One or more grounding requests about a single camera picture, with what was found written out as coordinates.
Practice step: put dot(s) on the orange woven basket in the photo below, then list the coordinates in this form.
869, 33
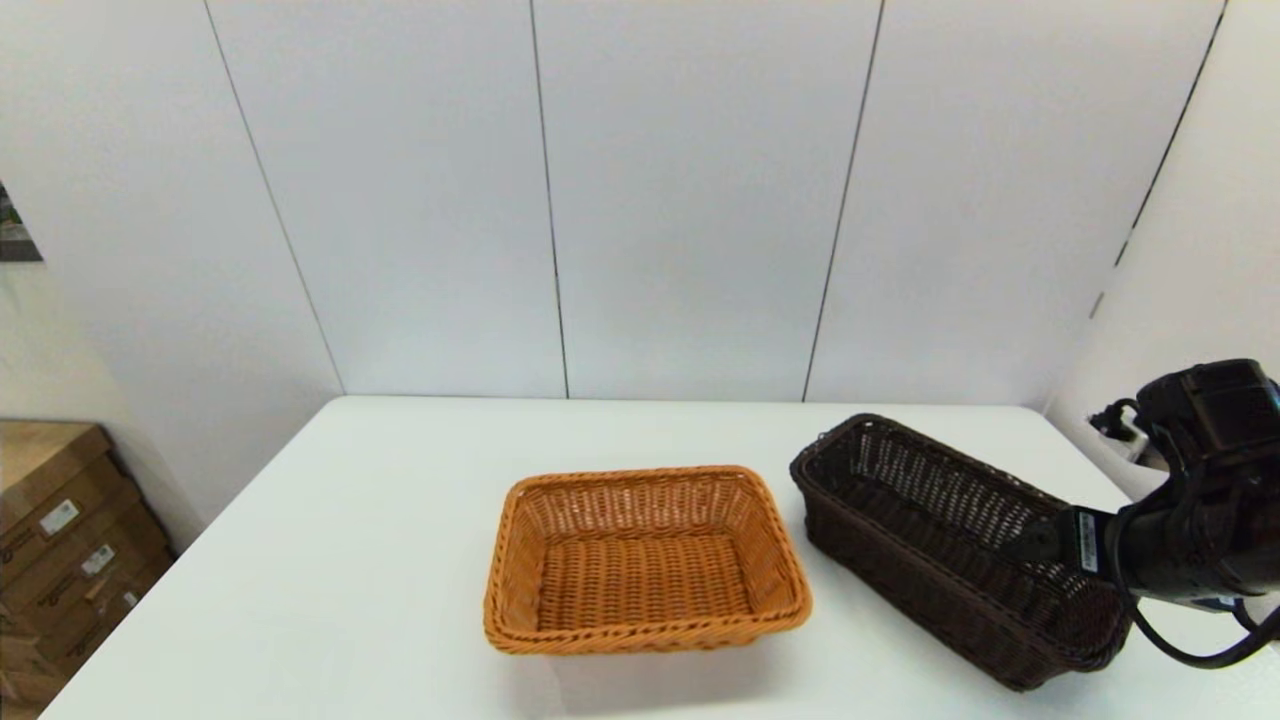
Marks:
650, 580

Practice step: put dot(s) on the dark brown woven basket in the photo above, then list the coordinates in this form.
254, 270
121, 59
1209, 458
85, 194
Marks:
930, 560

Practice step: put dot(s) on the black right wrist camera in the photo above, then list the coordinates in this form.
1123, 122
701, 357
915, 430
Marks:
1220, 410

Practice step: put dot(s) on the brown cardboard box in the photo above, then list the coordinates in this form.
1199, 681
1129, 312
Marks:
80, 590
25, 660
50, 470
115, 625

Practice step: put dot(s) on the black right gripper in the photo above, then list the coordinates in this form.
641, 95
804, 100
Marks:
1180, 550

